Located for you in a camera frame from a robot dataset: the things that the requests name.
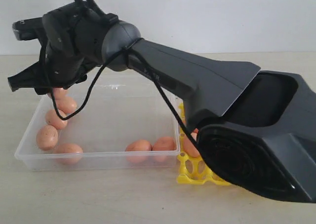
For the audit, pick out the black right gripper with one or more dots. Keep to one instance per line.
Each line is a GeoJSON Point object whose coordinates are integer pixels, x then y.
{"type": "Point", "coordinates": [54, 69]}

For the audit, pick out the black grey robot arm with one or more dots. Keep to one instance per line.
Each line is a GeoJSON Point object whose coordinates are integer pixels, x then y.
{"type": "Point", "coordinates": [256, 129]}

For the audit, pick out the clear plastic bin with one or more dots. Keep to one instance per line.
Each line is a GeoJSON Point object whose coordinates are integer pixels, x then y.
{"type": "Point", "coordinates": [115, 116]}

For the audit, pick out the yellow plastic egg tray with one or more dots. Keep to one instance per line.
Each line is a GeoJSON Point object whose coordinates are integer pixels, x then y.
{"type": "Point", "coordinates": [193, 170]}

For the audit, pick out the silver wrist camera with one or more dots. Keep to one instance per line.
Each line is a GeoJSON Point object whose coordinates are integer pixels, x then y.
{"type": "Point", "coordinates": [28, 29]}

